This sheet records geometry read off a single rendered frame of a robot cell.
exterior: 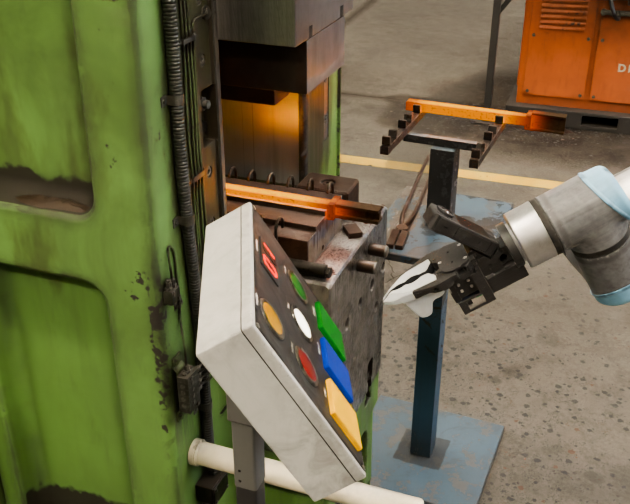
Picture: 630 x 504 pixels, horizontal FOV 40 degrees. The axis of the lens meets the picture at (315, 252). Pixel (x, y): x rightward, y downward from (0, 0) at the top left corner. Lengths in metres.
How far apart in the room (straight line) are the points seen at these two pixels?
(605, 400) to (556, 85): 2.64
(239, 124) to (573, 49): 3.38
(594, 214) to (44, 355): 1.05
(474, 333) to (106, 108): 2.10
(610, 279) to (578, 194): 0.15
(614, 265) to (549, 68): 3.93
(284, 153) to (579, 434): 1.35
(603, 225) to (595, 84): 3.96
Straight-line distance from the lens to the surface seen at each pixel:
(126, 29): 1.30
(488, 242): 1.28
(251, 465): 1.34
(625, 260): 1.35
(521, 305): 3.41
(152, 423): 1.63
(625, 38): 5.17
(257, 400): 1.07
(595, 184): 1.29
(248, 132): 2.03
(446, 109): 2.24
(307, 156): 2.01
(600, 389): 3.04
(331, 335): 1.32
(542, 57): 5.21
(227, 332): 1.03
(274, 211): 1.76
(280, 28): 1.48
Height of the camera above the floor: 1.75
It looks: 28 degrees down
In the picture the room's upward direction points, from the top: straight up
